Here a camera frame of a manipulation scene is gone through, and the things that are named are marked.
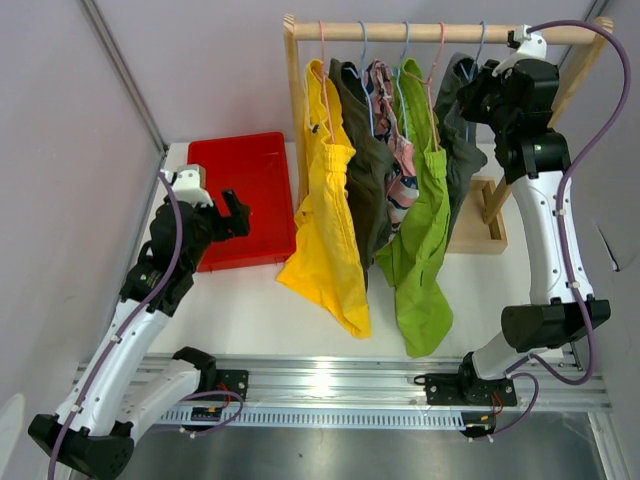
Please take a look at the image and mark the pink hanger of green shorts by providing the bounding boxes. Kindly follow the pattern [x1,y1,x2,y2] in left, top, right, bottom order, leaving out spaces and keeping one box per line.
[404,22,446,152]

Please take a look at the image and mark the grey slotted cable duct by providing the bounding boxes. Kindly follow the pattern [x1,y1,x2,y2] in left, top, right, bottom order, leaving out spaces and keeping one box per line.
[157,406,465,431]

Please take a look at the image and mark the red plastic tray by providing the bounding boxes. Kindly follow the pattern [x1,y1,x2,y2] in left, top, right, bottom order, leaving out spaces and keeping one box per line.
[187,132,296,273]

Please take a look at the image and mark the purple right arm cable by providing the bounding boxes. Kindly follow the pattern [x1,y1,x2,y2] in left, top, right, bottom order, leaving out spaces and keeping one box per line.
[504,19,630,386]

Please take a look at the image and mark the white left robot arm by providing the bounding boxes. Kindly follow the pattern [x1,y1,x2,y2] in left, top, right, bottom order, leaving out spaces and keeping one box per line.
[28,187,250,479]

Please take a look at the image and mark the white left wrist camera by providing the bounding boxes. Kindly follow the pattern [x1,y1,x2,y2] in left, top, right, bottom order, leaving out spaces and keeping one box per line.
[161,164,214,207]

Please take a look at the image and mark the pink patterned shorts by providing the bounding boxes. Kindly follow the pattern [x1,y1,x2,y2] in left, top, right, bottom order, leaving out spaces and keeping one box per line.
[365,60,419,240]

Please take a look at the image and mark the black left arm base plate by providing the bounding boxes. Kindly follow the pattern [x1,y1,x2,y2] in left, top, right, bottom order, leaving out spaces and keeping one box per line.
[195,369,250,402]

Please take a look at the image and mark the wooden clothes rack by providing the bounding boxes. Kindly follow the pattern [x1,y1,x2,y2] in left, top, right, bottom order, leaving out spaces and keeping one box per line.
[283,14,605,255]

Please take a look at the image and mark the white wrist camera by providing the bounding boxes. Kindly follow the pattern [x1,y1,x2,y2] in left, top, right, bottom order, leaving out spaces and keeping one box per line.
[492,24,547,77]
[161,164,214,207]

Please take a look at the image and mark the aluminium mounting rail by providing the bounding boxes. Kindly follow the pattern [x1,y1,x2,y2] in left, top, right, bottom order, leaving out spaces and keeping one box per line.
[65,352,613,413]

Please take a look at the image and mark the dark olive shorts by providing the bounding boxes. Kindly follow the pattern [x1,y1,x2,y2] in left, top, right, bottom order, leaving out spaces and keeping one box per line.
[329,58,394,273]

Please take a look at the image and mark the grey aluminium frame post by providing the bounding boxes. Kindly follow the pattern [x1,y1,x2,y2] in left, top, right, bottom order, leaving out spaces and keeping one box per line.
[74,0,168,154]

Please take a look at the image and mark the grey shorts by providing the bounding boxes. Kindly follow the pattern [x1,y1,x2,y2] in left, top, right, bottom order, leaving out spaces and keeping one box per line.
[434,53,487,241]

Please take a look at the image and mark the blue hanger of patterned shorts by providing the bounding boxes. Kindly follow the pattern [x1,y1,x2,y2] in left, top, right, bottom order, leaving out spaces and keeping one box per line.
[383,21,413,141]

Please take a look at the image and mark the lime green shorts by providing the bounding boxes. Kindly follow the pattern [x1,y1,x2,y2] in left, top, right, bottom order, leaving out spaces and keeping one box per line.
[376,58,453,358]

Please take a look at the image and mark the yellow shorts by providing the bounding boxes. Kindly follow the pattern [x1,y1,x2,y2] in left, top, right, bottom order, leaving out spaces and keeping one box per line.
[277,59,372,339]

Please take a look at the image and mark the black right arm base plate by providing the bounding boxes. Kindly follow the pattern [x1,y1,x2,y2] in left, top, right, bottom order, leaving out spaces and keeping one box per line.
[413,373,518,407]

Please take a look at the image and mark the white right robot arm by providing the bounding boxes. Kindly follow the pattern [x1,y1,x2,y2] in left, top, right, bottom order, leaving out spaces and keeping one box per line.
[452,58,611,406]

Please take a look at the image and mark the blue hanger of olive shorts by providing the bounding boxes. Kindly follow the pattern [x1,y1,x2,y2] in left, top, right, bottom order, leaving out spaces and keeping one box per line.
[357,20,375,138]

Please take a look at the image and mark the pink hanger of yellow shorts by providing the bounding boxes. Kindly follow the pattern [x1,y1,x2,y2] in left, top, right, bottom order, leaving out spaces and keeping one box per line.
[317,20,336,144]

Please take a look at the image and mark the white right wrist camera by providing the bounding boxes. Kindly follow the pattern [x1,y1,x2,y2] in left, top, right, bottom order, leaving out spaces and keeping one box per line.
[492,24,547,77]

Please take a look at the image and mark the blue hanger of grey shorts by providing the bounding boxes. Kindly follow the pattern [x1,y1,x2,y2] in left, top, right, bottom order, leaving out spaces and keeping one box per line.
[458,20,488,142]

